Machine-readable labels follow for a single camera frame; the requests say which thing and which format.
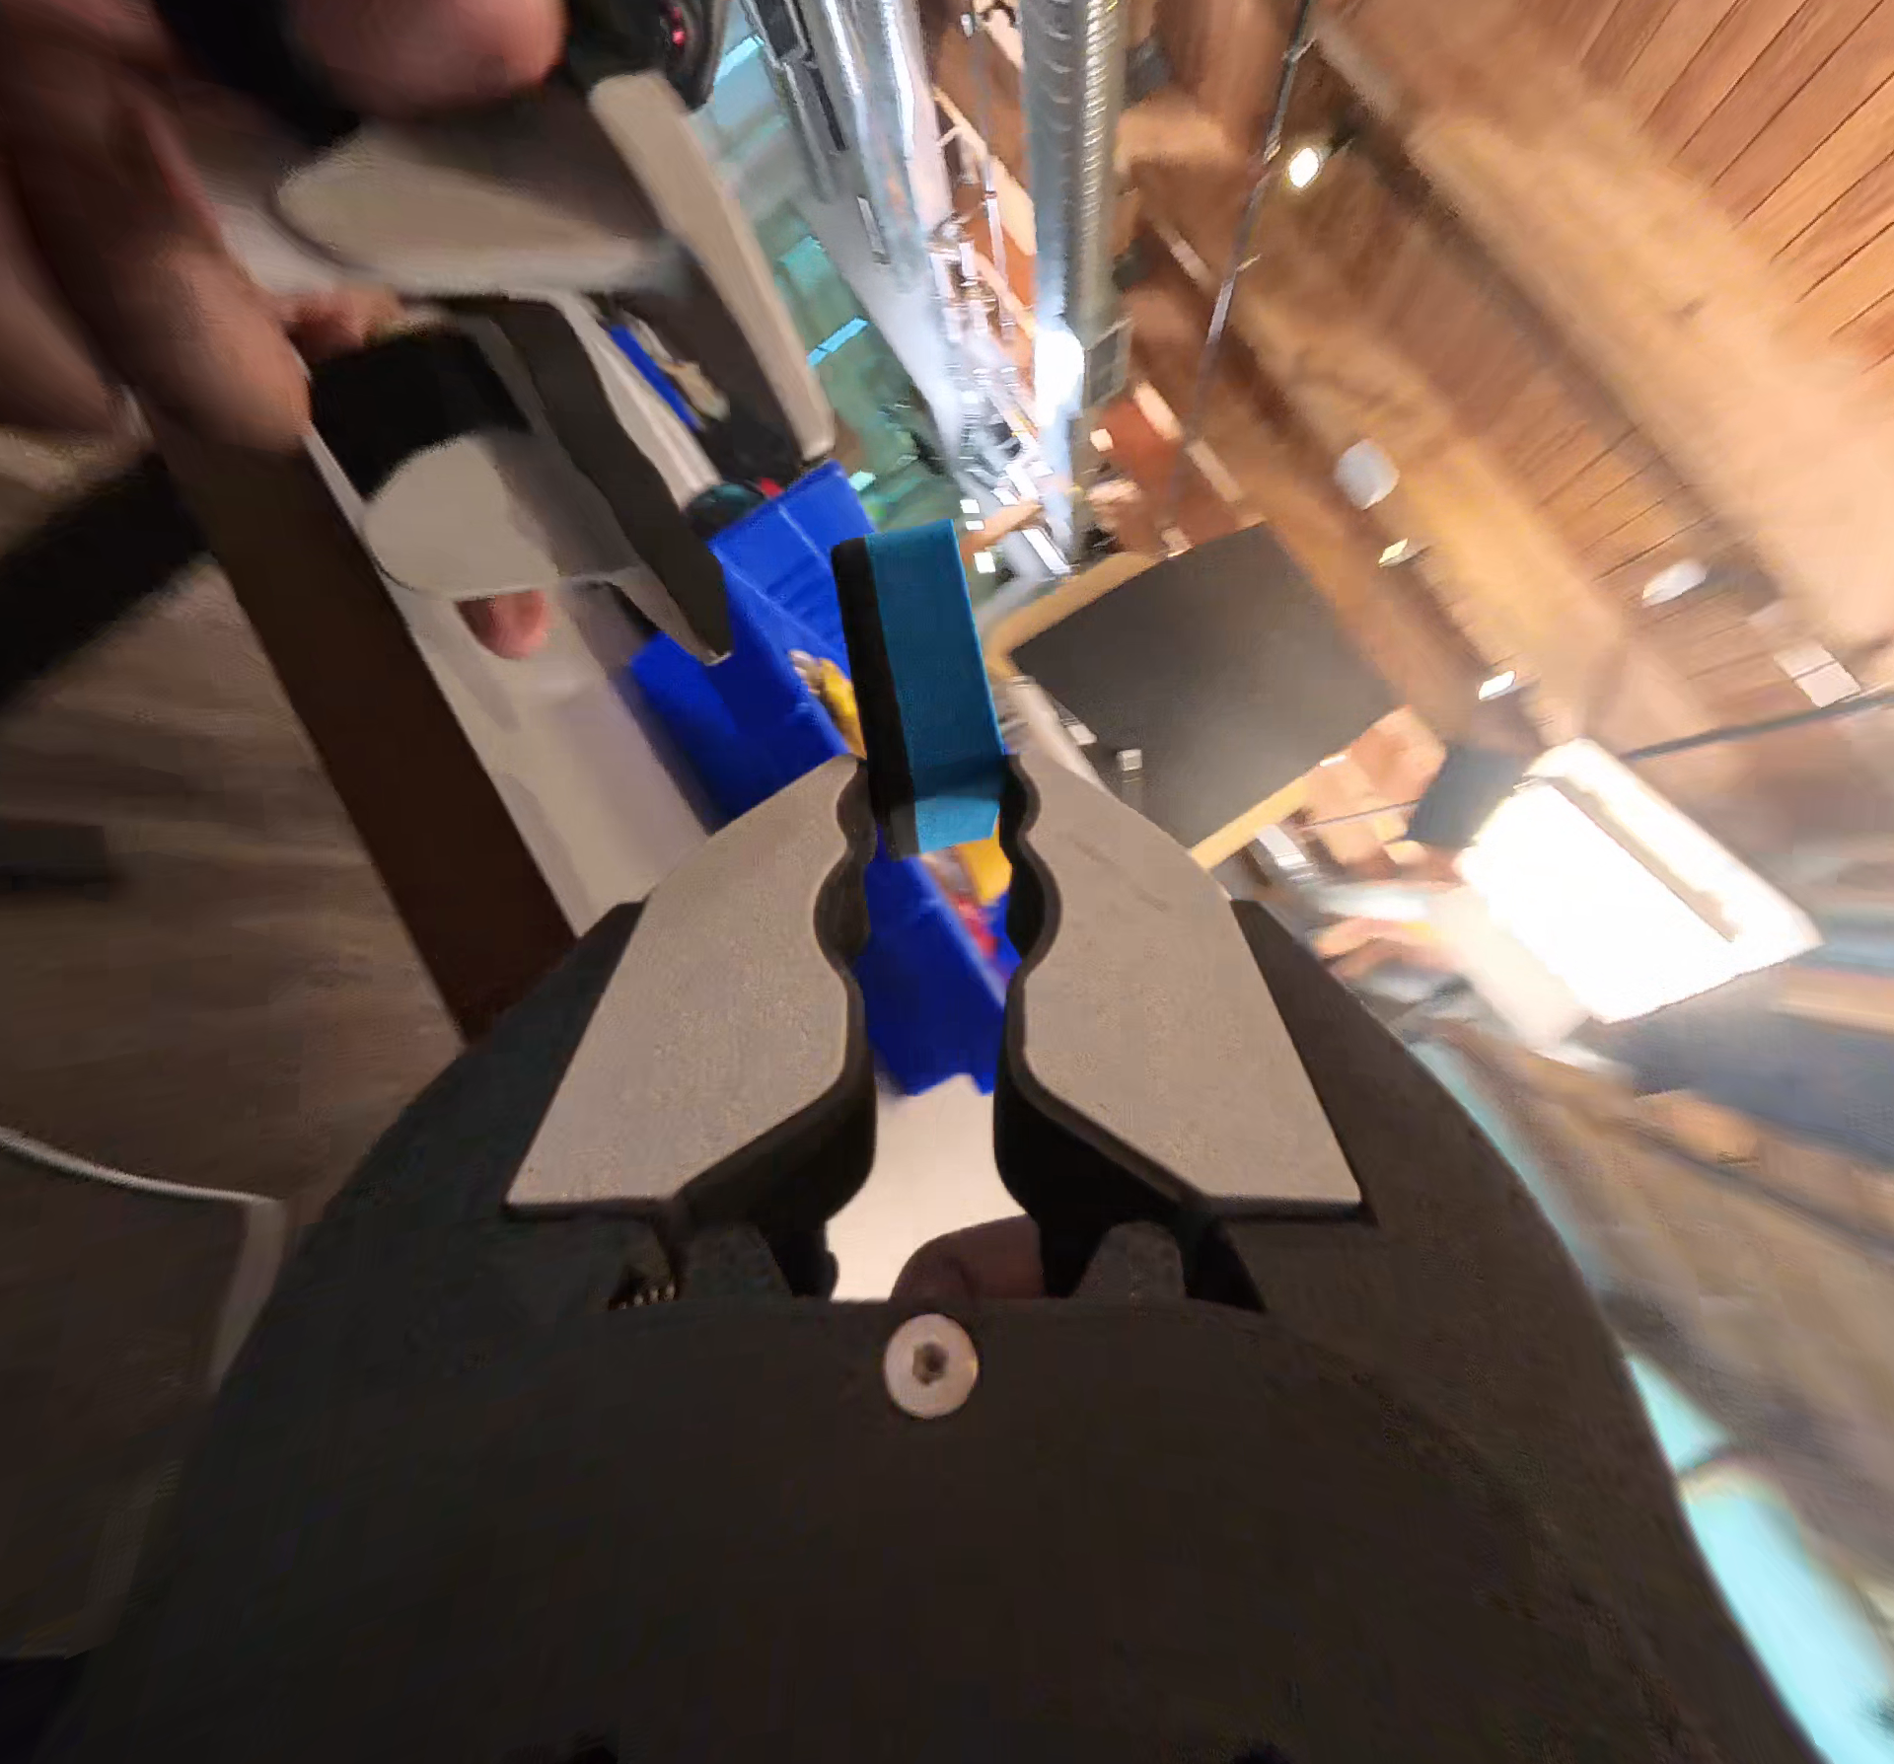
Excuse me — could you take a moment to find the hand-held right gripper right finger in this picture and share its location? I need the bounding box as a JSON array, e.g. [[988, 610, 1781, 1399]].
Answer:
[[988, 748, 1365, 1228]]

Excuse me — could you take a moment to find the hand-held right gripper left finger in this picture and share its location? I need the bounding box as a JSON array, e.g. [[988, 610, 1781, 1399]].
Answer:
[[501, 753, 878, 1228]]

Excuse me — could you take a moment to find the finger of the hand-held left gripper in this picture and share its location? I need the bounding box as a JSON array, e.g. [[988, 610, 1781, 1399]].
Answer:
[[358, 300, 735, 666], [274, 64, 841, 466]]

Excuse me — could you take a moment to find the large blue plastic bin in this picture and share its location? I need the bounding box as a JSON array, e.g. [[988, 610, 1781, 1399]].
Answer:
[[626, 460, 1024, 1097]]

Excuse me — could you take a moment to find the blue eraser with black felt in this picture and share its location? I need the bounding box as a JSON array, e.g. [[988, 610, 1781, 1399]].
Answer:
[[829, 521, 1013, 860]]

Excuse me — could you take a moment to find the person's left hand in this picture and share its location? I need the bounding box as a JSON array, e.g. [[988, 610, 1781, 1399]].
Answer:
[[0, 0, 573, 459]]

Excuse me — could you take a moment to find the black board with wooden rim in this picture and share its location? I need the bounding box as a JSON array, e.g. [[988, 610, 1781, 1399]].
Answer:
[[983, 521, 1408, 871]]

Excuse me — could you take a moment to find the studio light panel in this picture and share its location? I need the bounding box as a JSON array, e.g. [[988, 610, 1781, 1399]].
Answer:
[[1455, 742, 1822, 1023]]

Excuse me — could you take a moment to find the spiral metal duct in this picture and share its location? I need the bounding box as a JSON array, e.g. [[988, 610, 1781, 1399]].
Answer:
[[1013, 0, 1134, 373]]

